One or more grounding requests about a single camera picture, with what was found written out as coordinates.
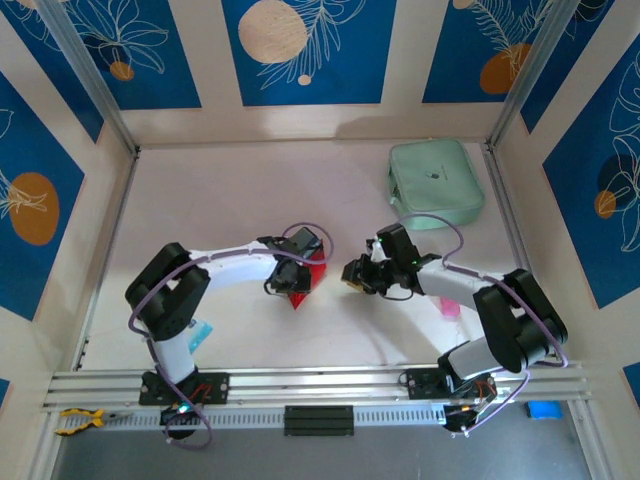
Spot red paper sheet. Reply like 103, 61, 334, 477
287, 247, 330, 312

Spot mint green zip pouch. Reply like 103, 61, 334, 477
387, 138, 487, 231

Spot blue wet wipes packet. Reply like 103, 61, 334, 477
188, 319, 215, 355

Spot black ribbed block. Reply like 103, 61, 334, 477
283, 405, 355, 438

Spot black controller board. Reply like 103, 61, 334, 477
442, 403, 484, 435
159, 403, 202, 427

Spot blue block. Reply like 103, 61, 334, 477
524, 399, 565, 422

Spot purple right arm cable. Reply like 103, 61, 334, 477
397, 213, 569, 439

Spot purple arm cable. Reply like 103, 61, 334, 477
128, 222, 335, 450
397, 213, 569, 439

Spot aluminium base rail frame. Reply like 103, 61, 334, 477
42, 359, 594, 416

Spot aluminium side rail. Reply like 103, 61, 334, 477
73, 149, 142, 372
482, 143, 560, 360

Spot grey slotted cable duct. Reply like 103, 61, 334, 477
54, 402, 451, 435

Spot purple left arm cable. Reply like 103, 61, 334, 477
128, 222, 335, 450

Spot aluminium corner post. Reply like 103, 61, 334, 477
487, 0, 581, 149
37, 0, 141, 154

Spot yellow handled pliers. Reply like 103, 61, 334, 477
53, 407, 134, 436

